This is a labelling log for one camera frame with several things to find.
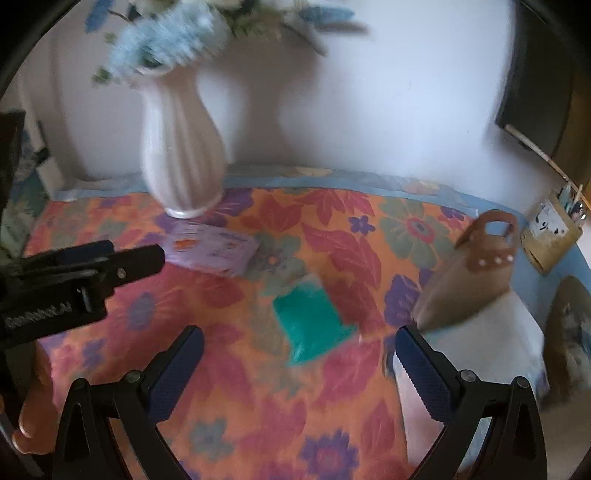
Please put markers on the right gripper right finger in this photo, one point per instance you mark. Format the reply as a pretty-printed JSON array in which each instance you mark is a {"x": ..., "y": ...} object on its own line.
[{"x": 449, "y": 399}]

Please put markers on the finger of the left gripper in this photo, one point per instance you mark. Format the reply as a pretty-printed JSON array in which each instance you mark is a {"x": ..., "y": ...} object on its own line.
[
  {"x": 68, "y": 256},
  {"x": 127, "y": 266}
]

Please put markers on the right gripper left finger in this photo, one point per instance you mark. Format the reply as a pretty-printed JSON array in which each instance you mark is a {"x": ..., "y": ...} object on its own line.
[{"x": 143, "y": 399}]

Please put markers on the person's left hand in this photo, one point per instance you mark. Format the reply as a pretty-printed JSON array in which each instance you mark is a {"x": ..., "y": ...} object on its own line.
[{"x": 38, "y": 420}]

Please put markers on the blue tissue pack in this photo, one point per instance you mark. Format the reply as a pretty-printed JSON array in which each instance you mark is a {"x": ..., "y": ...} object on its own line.
[{"x": 499, "y": 343}]

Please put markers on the stack of children's books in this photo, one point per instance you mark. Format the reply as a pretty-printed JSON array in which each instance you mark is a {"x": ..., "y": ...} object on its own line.
[{"x": 28, "y": 197}]

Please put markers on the brown glass bowl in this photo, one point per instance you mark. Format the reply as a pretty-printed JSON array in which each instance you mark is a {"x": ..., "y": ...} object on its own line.
[{"x": 567, "y": 342}]

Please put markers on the white ribbed ceramic vase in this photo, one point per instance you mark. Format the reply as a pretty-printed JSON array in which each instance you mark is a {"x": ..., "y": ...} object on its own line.
[{"x": 183, "y": 160}]

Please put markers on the green plastic toy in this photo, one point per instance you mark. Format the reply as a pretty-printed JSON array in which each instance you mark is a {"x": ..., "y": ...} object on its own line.
[{"x": 310, "y": 321}]

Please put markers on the floral orange tablecloth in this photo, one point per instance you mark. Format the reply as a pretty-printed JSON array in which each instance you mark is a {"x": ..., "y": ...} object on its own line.
[{"x": 246, "y": 413}]

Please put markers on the cork pen holder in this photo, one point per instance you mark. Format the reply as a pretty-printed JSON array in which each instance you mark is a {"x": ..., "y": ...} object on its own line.
[{"x": 554, "y": 228}]

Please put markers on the blue and white artificial flowers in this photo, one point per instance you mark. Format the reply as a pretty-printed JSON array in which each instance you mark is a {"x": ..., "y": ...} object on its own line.
[{"x": 159, "y": 36}]

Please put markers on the black wall television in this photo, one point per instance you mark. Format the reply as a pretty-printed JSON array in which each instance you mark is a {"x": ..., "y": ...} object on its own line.
[{"x": 546, "y": 104}]

